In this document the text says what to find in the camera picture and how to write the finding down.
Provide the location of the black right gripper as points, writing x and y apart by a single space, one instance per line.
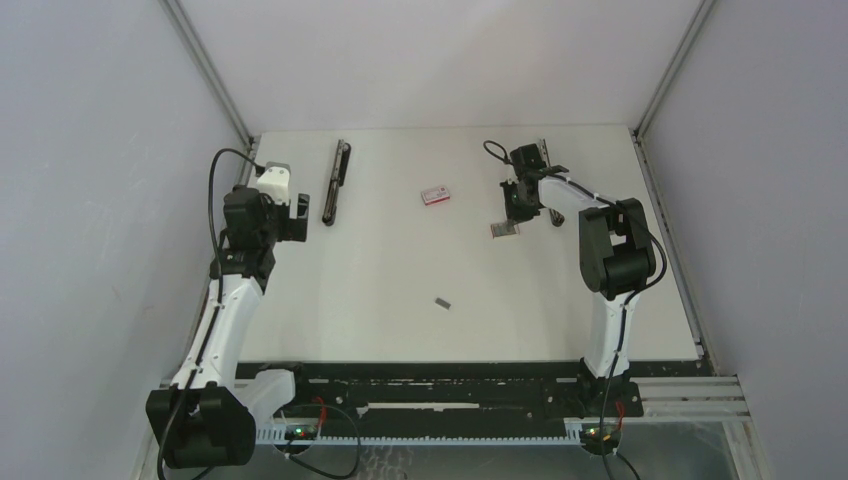
516 215

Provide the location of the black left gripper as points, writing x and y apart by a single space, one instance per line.
293 228

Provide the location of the staple box tray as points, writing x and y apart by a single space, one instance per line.
504 229

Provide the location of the black stapler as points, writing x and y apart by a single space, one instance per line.
336 182

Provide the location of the silver staple strip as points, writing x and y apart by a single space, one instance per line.
442 303

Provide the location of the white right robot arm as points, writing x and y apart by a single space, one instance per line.
618 256

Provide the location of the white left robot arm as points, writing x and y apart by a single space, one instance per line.
200 420

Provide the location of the red white staple box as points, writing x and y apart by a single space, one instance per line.
435 195

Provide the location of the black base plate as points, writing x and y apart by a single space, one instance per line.
451 400

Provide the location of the aluminium frame rail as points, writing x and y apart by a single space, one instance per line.
198 53

